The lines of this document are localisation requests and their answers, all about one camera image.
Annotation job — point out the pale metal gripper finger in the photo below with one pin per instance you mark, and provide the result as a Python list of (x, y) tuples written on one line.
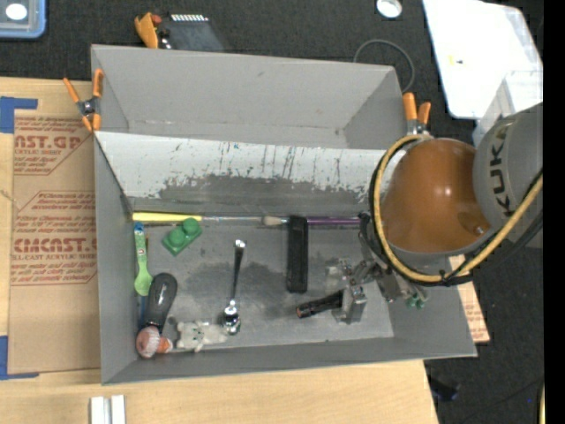
[(353, 305), (342, 270)]

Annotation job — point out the black marker pen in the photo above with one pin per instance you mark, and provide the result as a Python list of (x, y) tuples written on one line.
[(320, 305)]

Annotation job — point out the black flat block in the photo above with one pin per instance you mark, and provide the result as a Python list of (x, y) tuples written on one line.
[(297, 254)]

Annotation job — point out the purple stick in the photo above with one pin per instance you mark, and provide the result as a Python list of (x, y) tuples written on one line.
[(331, 221)]

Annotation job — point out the metal spoon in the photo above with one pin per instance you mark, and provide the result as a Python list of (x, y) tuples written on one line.
[(237, 272)]

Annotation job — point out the small dark shiny bottle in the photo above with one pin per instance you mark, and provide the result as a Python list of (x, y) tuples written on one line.
[(231, 320)]

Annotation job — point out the white toy animal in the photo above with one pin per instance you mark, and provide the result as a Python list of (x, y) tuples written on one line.
[(196, 335)]

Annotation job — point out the green toy brick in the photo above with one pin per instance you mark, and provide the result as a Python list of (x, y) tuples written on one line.
[(181, 239)]

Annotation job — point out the black computer mouse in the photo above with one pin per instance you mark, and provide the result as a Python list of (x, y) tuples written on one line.
[(161, 296)]

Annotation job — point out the grey metal bin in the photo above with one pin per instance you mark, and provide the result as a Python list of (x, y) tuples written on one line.
[(247, 104)]

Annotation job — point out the green plastic spoon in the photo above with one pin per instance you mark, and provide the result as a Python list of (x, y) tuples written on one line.
[(141, 263)]

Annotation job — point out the pink and orange toy figure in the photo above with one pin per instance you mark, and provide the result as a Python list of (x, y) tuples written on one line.
[(149, 342)]

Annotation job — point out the brown cardboard board red print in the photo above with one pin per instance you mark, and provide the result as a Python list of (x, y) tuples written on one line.
[(53, 281)]

